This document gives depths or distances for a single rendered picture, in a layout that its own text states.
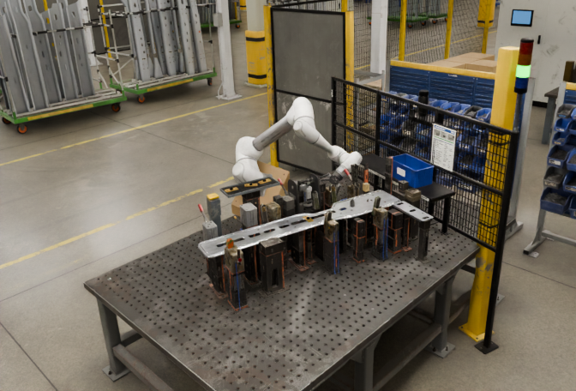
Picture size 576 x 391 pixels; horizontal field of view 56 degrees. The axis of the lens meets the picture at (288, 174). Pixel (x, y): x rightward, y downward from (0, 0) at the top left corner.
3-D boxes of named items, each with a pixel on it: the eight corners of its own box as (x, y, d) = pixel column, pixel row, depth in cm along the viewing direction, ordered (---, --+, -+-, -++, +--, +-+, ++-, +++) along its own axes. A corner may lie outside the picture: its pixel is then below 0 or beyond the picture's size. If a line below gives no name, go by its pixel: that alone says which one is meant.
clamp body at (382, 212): (379, 262, 345) (381, 213, 332) (368, 255, 355) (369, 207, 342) (390, 259, 349) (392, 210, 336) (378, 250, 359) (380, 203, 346)
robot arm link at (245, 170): (247, 194, 402) (228, 183, 386) (246, 172, 411) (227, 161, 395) (264, 186, 395) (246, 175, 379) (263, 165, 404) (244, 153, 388)
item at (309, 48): (359, 196, 602) (363, 9, 526) (351, 201, 593) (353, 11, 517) (275, 168, 691) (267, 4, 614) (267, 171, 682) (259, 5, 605)
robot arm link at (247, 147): (231, 165, 401) (230, 141, 412) (248, 171, 411) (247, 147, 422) (303, 114, 354) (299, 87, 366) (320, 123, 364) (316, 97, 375)
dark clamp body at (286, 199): (287, 255, 358) (285, 203, 343) (278, 247, 368) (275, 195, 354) (301, 250, 362) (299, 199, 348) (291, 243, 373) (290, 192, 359)
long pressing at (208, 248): (209, 261, 299) (209, 259, 298) (195, 244, 317) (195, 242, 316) (403, 201, 360) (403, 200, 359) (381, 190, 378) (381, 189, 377)
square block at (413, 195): (410, 242, 368) (412, 194, 354) (401, 237, 374) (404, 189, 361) (418, 238, 372) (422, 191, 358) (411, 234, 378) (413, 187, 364)
